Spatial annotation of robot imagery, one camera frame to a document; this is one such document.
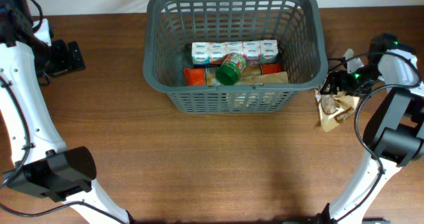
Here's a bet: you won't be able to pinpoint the brown snack bag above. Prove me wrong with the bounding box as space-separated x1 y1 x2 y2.
313 87 360 132

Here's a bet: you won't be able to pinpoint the clear bag of bread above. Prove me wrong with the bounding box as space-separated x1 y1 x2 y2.
235 72 289 85

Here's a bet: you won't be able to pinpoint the tissue pack multipack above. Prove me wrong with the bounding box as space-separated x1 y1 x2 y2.
191 40 279 68

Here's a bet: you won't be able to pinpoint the green lid jar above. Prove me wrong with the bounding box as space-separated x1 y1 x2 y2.
215 53 246 85

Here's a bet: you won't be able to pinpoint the grey plastic basket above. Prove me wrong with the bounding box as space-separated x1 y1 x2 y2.
143 0 328 113

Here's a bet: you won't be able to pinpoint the orange cracker package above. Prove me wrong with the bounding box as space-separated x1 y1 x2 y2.
184 63 282 86

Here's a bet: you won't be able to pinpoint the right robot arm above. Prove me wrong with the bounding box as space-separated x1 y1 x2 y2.
312 33 423 223

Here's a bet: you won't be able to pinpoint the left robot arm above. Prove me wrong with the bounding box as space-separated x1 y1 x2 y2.
1 0 133 223

